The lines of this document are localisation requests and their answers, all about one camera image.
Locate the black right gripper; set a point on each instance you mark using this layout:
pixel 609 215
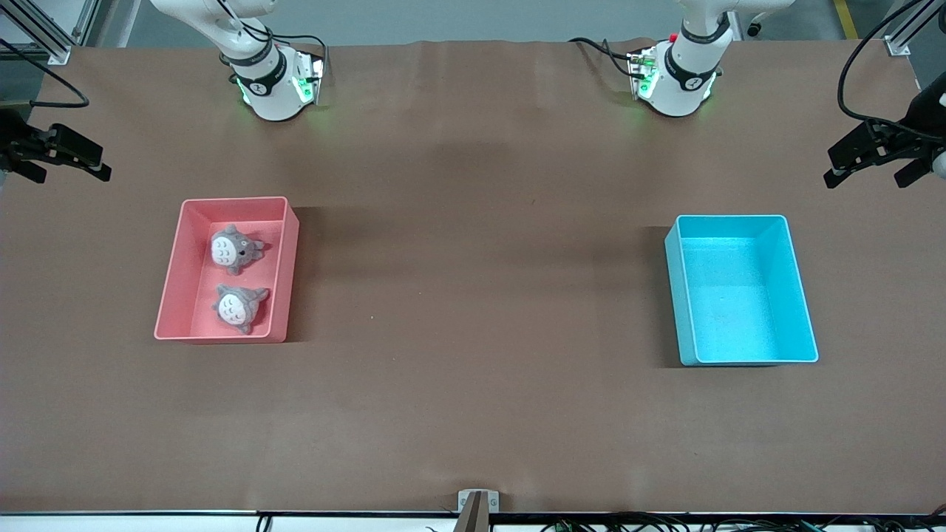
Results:
pixel 16 142

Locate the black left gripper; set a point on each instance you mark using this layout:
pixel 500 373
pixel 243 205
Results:
pixel 913 138

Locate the grey plush toy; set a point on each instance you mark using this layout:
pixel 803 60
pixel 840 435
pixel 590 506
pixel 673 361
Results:
pixel 238 309
pixel 233 251

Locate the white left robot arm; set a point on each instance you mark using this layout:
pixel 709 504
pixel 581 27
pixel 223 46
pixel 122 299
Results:
pixel 684 89

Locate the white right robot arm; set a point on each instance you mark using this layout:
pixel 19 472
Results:
pixel 273 96

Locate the blue plastic box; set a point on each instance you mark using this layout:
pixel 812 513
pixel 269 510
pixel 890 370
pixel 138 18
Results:
pixel 746 310

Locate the pink plastic box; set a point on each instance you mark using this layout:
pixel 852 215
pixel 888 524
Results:
pixel 244 318

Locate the black caster wheel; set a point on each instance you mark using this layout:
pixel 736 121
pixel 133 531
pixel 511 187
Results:
pixel 754 29

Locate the brown table cover sheet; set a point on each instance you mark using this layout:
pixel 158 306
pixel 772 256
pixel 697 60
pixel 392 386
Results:
pixel 473 406

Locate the aluminium frame profile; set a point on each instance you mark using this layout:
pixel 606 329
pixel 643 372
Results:
pixel 898 44
pixel 55 48

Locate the grey metal mount bracket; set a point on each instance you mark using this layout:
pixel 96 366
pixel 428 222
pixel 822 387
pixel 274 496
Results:
pixel 478 510

